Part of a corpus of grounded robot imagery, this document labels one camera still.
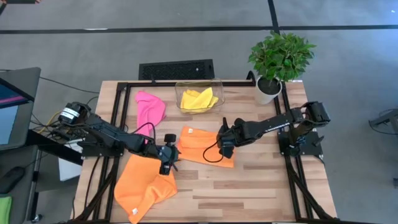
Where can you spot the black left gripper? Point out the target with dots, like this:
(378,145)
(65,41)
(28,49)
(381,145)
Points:
(168,154)

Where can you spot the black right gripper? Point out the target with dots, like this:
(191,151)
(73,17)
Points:
(227,138)

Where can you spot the orange microfiber towel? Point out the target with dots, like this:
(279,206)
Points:
(140,186)
(196,146)

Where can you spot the yellow microfiber towel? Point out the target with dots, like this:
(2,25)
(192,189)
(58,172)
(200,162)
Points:
(197,101)

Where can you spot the pink microfiber towel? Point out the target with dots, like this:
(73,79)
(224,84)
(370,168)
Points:
(149,109)

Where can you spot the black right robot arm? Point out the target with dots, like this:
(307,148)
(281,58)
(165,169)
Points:
(267,126)

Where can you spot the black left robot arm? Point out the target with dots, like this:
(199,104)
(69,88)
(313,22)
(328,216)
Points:
(109,133)

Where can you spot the clear plastic bin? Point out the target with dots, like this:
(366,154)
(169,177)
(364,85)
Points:
(217,85)

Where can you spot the white plant pot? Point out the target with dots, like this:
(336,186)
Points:
(264,98)

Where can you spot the green leafy plant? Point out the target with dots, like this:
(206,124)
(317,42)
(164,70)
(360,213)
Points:
(281,56)

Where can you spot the white paper sheet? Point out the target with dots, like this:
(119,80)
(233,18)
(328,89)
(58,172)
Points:
(70,168)

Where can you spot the dark side desk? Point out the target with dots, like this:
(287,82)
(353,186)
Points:
(15,155)

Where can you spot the computer monitor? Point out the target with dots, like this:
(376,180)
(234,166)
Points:
(18,109)

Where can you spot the green cloth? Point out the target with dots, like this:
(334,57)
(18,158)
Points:
(4,211)

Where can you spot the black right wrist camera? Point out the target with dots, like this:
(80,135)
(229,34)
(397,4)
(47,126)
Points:
(227,152)

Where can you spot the black aluminium table frame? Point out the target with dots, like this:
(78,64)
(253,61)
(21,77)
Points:
(149,84)

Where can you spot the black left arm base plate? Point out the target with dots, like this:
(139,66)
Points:
(93,151)

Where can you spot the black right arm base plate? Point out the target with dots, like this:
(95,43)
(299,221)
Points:
(311,146)

